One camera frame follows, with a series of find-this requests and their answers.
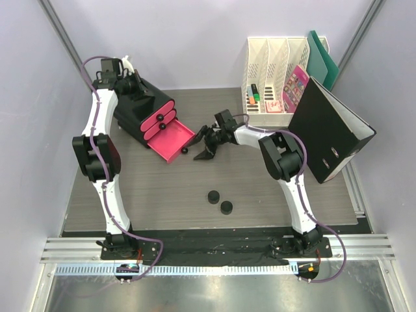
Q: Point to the teal plastic folder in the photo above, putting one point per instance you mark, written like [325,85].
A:
[320,64]

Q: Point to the black drawer cabinet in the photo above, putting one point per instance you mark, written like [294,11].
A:
[136,106]

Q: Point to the black lever arch binder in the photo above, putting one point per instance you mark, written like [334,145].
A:
[331,132]

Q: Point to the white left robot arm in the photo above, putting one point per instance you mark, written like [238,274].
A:
[99,159]

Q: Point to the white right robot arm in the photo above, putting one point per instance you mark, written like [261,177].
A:
[284,157]

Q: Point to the pink sticky note pad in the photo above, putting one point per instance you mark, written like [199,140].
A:
[274,107]

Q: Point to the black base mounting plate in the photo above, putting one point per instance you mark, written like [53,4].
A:
[229,246]

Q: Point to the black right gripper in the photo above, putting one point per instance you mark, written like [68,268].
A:
[211,149]

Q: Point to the white mesh file organizer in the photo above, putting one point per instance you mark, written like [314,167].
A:
[269,62]

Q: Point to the aluminium frame rail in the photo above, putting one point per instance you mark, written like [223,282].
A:
[82,256]

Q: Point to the pink sticker booklet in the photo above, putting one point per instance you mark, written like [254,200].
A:
[294,88]

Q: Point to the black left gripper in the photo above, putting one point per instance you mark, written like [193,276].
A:
[140,86]

